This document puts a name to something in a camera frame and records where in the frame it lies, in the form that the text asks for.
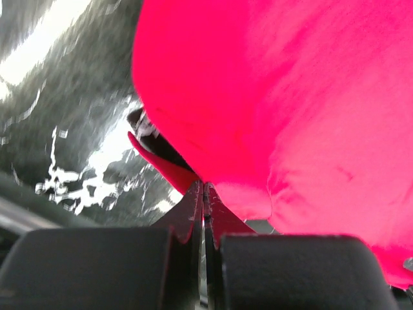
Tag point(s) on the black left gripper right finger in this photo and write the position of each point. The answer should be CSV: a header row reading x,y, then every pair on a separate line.
x,y
246,270

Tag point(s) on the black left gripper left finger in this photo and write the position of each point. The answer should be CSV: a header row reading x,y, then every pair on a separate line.
x,y
155,267

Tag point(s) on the pink red t-shirt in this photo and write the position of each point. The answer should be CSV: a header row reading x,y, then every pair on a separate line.
x,y
299,112

